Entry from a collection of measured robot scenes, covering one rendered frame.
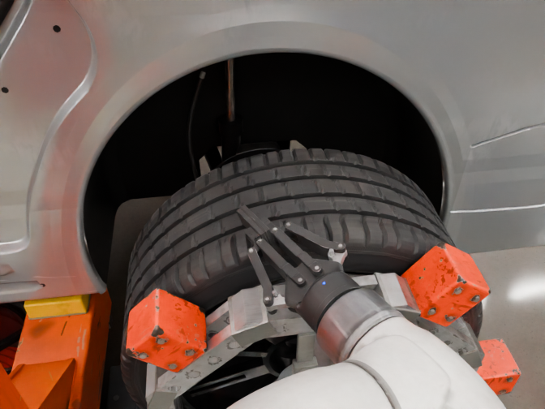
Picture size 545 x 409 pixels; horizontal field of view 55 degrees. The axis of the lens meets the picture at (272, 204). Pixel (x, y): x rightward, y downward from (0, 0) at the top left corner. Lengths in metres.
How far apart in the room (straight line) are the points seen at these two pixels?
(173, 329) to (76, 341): 0.59
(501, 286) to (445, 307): 1.62
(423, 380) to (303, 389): 0.11
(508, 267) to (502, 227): 1.14
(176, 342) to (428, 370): 0.36
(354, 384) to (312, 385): 0.04
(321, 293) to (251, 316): 0.15
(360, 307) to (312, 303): 0.06
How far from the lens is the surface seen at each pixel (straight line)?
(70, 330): 1.33
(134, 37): 0.89
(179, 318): 0.75
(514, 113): 1.14
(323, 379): 0.46
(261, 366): 1.01
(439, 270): 0.77
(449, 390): 0.51
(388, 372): 0.49
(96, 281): 1.25
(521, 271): 2.50
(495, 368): 1.03
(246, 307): 0.73
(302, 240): 0.70
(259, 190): 0.82
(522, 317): 2.33
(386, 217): 0.82
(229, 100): 1.25
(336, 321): 0.57
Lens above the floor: 1.70
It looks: 42 degrees down
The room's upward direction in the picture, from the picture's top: straight up
